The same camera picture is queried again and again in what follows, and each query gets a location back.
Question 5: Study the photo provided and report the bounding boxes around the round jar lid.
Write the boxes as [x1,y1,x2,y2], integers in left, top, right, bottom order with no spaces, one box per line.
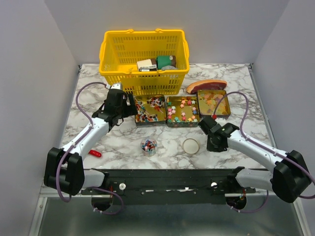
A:
[182,138,199,155]

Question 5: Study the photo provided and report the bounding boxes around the tin of lollipops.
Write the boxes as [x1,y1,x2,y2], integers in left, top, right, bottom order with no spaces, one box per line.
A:
[134,95,167,127]

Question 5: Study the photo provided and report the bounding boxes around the tin of star candies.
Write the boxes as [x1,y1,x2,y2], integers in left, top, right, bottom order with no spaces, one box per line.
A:
[166,96,200,128]

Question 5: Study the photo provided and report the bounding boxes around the clear glass jar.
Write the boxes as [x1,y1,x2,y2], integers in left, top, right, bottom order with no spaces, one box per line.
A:
[140,137,157,156]

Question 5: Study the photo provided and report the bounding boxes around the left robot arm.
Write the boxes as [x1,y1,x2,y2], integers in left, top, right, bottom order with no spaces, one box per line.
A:
[44,83,137,202]

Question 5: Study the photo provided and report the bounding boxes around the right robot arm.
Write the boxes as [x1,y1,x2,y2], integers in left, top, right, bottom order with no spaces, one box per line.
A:
[198,117,312,203]

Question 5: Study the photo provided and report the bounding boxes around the tin of gummy candies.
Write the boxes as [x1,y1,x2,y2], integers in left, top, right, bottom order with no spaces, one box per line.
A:
[197,90,231,119]

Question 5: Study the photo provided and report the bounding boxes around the black flat box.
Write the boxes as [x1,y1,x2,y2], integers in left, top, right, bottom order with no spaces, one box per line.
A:
[139,68,157,72]

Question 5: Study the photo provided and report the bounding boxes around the white brown box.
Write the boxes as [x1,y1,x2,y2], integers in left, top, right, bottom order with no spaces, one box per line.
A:
[136,59,157,70]

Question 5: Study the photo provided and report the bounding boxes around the yellow plastic shopping basket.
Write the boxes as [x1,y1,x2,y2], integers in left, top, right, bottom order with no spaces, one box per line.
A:
[99,29,189,95]

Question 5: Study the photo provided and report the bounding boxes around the red chili pepper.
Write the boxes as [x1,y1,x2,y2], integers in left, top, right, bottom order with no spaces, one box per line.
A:
[89,149,102,158]

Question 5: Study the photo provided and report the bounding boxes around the fake meat slice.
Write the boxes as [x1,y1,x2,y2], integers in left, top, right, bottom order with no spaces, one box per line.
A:
[186,79,227,94]

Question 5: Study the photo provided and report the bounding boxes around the green brown package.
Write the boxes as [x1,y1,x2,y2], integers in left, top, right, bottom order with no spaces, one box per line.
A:
[156,55,177,70]

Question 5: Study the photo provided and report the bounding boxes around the grey pouch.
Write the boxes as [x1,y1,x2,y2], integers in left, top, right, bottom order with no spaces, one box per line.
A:
[161,65,178,71]

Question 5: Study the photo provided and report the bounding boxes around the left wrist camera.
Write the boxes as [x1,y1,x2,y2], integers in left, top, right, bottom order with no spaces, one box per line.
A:
[110,83,123,90]

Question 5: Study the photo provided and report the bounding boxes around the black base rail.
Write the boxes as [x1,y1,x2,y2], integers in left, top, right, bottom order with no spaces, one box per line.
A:
[50,168,288,206]

